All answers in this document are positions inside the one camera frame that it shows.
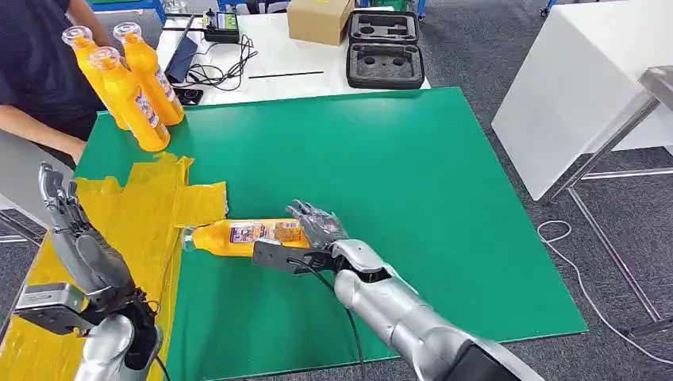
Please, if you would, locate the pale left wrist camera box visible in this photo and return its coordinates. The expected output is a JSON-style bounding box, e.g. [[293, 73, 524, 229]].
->
[[14, 283, 91, 336]]

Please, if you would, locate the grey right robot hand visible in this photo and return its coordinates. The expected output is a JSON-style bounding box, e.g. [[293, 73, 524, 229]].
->
[[286, 199, 349, 249]]

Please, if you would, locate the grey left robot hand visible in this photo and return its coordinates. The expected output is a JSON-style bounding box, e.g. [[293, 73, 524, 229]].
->
[[37, 163, 135, 297]]

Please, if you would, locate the black controller with screen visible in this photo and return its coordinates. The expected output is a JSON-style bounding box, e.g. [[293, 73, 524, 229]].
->
[[203, 9, 241, 44]]

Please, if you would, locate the person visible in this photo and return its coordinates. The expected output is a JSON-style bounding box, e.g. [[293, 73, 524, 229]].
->
[[0, 0, 127, 167]]

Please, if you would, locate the tangled black cable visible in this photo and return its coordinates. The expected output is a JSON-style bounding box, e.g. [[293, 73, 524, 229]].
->
[[187, 33, 259, 93]]

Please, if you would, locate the orange drink bottle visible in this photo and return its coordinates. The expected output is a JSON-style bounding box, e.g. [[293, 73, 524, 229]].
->
[[113, 21, 186, 127], [61, 25, 130, 131], [88, 46, 171, 153], [181, 217, 311, 258]]

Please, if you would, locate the blue metal table frame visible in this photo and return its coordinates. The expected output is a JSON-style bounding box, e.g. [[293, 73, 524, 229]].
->
[[87, 0, 168, 25]]

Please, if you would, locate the black foam-lined case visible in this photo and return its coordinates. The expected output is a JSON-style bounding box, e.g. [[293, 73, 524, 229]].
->
[[345, 9, 426, 90]]

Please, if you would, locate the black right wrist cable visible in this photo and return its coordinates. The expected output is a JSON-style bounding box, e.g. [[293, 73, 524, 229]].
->
[[286, 256, 367, 381]]

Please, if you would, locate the yellow plastic sheet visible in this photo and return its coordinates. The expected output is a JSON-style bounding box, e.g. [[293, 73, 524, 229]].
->
[[0, 152, 229, 381]]

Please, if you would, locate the white floor cable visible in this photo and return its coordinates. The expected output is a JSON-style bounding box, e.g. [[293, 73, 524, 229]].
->
[[536, 219, 673, 367]]

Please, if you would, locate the green table mat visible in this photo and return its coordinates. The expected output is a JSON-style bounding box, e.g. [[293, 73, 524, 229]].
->
[[75, 87, 588, 381]]

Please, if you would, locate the brown cardboard box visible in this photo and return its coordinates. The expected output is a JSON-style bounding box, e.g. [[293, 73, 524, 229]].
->
[[287, 0, 355, 48]]

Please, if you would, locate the thin black rod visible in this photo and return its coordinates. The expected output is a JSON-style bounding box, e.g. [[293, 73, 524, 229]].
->
[[248, 71, 325, 80]]

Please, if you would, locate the green plastic crate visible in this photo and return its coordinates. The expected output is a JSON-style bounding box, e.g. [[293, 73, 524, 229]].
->
[[367, 0, 410, 12]]

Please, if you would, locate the white table with clutter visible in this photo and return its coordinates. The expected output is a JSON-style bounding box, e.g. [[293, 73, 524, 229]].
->
[[156, 7, 431, 106]]

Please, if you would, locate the large white bare table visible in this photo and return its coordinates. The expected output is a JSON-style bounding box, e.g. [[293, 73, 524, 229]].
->
[[491, 0, 673, 202]]

